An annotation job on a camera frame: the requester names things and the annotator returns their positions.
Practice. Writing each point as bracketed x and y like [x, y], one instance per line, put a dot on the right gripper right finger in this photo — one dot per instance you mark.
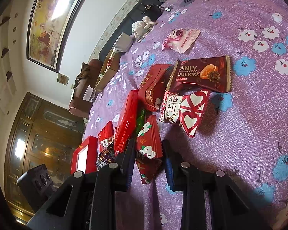
[210, 200]

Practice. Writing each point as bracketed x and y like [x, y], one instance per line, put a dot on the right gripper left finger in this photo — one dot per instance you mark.
[87, 201]

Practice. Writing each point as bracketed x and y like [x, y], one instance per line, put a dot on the red flower snack packet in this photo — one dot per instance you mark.
[148, 150]

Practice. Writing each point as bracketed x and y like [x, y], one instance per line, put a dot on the long red snack pack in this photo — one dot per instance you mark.
[127, 122]

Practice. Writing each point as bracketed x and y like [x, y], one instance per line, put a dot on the red white heart packet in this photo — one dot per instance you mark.
[185, 110]

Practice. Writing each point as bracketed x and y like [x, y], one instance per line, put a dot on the red gold-lettered snack bag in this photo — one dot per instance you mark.
[152, 88]

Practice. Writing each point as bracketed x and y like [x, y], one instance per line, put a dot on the maroon Soulkiss cake packet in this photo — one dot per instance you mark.
[211, 73]

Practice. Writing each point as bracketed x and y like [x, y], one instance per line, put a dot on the pink Lotso snack packet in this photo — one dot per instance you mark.
[180, 40]

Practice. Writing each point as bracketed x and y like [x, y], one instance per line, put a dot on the red gift box tray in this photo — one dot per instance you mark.
[85, 156]

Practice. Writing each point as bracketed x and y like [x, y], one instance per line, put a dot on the wooden cabinet doors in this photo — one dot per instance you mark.
[42, 133]

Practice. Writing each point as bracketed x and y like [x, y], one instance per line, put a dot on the brown armchair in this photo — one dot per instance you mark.
[87, 77]

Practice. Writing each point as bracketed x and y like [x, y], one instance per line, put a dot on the clear water cup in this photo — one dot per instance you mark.
[90, 94]

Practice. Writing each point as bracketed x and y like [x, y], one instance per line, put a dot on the cardboard snack box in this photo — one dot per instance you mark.
[109, 69]

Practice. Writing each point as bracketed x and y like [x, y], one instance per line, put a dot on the white ceramic mug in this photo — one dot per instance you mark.
[123, 43]

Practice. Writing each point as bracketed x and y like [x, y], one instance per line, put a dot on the white plush toy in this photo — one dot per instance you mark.
[141, 28]

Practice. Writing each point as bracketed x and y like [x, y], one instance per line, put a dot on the framed horse painting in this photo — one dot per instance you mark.
[49, 25]

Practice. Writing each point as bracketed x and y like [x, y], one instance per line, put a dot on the small black pouch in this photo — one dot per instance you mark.
[152, 11]

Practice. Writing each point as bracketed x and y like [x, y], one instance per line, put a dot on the black leather sofa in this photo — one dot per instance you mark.
[129, 13]

